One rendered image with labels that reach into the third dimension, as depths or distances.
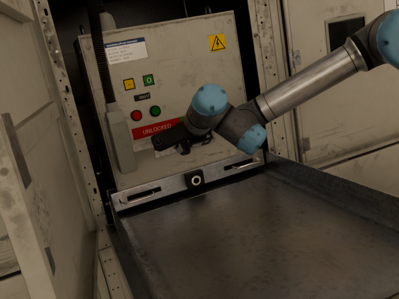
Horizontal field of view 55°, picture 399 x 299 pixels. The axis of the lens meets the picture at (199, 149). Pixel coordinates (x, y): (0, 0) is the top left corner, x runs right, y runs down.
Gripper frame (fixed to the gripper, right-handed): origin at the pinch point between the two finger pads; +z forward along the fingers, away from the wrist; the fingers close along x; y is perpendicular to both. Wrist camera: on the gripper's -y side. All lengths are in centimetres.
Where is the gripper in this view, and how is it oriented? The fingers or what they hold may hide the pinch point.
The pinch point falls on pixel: (176, 148)
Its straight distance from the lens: 117.3
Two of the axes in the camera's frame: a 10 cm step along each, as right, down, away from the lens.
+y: 9.1, -2.6, 3.2
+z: -2.3, 3.2, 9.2
